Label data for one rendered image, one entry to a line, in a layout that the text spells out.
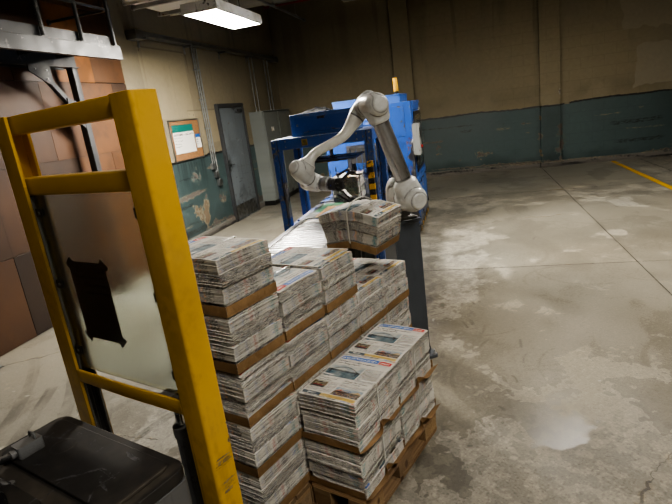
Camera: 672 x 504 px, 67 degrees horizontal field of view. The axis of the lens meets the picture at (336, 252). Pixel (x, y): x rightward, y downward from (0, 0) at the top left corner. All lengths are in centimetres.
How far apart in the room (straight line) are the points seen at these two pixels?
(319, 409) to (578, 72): 1068
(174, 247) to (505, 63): 1093
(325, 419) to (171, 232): 115
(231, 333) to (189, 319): 43
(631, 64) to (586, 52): 90
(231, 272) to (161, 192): 54
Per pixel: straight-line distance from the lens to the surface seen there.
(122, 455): 183
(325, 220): 299
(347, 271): 251
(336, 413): 222
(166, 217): 146
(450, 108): 1199
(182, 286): 150
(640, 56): 1245
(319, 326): 235
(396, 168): 312
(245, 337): 199
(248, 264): 195
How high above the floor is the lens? 173
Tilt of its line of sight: 15 degrees down
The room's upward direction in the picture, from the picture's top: 8 degrees counter-clockwise
